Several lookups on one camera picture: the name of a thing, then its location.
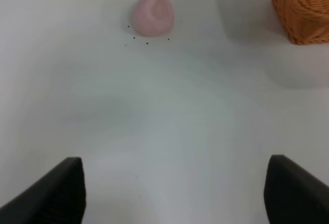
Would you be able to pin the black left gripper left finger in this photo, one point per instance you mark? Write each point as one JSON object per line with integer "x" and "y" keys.
{"x": 58, "y": 197}

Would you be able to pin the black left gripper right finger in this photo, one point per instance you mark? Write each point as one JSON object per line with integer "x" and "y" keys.
{"x": 292, "y": 194}

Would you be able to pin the pink peach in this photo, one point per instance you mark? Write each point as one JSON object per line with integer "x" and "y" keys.
{"x": 152, "y": 17}

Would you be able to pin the orange wicker basket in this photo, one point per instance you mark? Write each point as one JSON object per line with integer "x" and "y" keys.
{"x": 304, "y": 21}

